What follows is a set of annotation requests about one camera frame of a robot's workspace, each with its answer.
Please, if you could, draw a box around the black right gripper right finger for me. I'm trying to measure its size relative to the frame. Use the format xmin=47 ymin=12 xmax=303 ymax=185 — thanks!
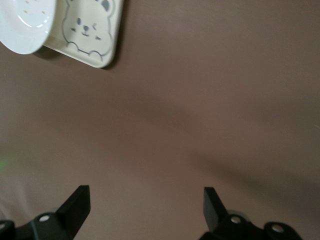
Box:
xmin=198 ymin=186 xmax=302 ymax=240

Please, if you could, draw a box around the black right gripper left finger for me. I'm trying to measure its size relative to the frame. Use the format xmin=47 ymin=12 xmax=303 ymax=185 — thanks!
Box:
xmin=0 ymin=184 xmax=91 ymax=240

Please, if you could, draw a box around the white round plate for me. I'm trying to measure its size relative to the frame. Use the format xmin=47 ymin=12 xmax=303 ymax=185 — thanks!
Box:
xmin=0 ymin=0 xmax=57 ymax=55

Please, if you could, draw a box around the cream bear print tray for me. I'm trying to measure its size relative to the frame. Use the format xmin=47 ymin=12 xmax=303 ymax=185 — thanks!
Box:
xmin=41 ymin=0 xmax=125 ymax=69

